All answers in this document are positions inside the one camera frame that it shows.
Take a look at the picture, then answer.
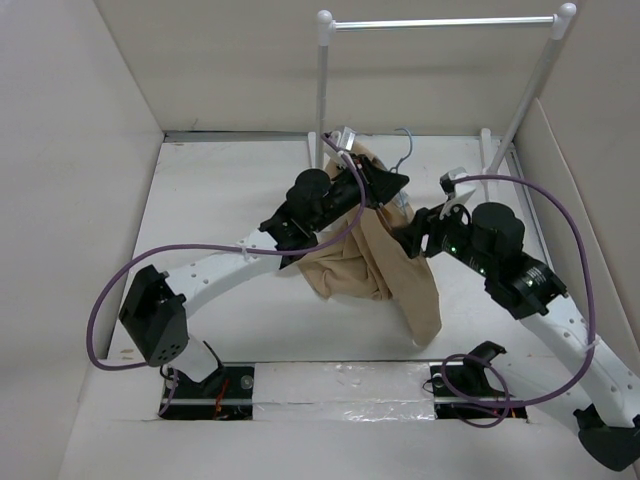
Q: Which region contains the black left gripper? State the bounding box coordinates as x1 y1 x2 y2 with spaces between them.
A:
309 154 407 234

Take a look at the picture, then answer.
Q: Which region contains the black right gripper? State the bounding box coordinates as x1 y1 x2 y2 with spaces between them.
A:
388 195 495 277

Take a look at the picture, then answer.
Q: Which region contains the beige t shirt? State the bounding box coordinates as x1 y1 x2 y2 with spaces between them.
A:
298 139 445 349

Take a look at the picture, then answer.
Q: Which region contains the blue wire hanger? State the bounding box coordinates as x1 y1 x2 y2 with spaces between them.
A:
388 126 414 218

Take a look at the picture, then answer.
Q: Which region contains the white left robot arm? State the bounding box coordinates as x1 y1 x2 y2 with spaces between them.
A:
119 155 409 397

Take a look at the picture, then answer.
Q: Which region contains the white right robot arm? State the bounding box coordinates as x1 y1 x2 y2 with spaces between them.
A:
392 202 639 471

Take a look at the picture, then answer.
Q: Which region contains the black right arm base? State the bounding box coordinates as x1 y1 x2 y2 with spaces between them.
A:
422 357 528 428

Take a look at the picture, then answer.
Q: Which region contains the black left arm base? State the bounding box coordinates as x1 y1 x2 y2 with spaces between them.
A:
158 342 256 421

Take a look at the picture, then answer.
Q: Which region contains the white clothes rack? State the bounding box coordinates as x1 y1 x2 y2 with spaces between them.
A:
308 2 578 173

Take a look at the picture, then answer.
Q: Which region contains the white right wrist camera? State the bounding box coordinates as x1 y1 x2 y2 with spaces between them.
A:
439 167 476 219

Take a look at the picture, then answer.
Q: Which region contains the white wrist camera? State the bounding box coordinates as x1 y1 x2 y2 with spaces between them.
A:
439 167 476 219
322 126 357 168

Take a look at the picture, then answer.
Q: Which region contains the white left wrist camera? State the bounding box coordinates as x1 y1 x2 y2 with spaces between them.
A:
322 126 357 168

